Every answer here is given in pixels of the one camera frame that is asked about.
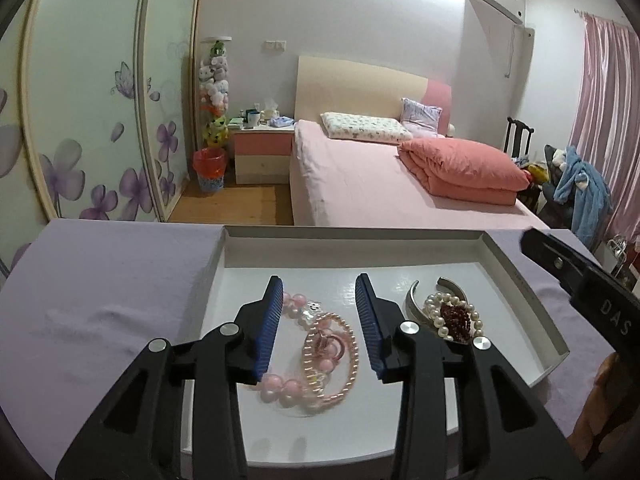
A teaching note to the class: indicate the person's right hand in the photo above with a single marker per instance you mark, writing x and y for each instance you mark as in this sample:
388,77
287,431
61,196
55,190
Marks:
615,380

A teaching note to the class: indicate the lilac tablecloth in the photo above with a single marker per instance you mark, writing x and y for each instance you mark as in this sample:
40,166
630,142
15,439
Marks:
100,285

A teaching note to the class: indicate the tower of plush toys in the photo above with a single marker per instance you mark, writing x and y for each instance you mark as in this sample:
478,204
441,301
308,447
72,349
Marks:
215,90

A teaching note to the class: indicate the metal rack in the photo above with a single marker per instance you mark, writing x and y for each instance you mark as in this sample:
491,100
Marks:
619,247

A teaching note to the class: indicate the colourful toy pile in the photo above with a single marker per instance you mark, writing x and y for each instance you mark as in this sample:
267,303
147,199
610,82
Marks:
537,171

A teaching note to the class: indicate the white air conditioner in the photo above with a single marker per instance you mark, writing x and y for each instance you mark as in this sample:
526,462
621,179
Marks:
495,7

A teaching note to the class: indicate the pink bed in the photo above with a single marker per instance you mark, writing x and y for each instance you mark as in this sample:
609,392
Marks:
350,175

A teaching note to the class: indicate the tissue box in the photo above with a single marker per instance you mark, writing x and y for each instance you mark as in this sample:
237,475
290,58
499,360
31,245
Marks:
271,111

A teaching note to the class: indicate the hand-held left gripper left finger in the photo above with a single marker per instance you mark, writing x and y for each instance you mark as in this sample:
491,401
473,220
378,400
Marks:
265,330

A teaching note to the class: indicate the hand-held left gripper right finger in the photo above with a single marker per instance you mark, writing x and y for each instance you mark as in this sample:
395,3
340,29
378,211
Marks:
371,330

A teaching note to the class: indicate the curtain rod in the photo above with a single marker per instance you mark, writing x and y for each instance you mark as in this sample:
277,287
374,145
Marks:
600,14

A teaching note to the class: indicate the pink curtain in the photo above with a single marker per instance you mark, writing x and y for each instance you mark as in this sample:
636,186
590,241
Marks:
610,125

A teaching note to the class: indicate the lilac pillow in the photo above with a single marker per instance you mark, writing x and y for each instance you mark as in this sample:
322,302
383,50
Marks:
422,115

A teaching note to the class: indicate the dark wooden chair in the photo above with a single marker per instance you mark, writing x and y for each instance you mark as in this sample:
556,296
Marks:
517,135

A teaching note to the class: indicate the red waste bin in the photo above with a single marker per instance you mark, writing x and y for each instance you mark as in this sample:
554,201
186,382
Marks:
210,170

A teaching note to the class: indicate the blue fleece garment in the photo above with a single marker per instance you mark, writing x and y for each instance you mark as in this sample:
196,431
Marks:
587,200

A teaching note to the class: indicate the white wall sockets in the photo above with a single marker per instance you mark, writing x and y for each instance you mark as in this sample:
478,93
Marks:
275,45

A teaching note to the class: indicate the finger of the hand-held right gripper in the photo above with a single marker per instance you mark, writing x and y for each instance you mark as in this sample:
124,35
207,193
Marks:
550,255

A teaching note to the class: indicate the white printed pillow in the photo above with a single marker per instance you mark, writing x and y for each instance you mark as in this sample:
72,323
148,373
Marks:
365,127

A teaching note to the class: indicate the folded coral quilt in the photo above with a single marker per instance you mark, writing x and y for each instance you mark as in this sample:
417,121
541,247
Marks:
465,167

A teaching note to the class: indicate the flower-print sliding-door wardrobe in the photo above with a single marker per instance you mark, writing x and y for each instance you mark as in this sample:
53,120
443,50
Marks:
85,85

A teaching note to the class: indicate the pink and cream nightstand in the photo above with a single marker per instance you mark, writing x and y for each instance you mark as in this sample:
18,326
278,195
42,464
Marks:
262,155

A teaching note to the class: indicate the green paper pad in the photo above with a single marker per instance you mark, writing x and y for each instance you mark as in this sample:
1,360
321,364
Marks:
235,122

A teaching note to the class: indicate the grey cardboard tray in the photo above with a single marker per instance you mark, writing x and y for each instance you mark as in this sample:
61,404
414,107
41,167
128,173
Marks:
350,425

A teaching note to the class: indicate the blue cloth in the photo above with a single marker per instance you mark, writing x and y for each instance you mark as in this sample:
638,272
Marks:
282,121

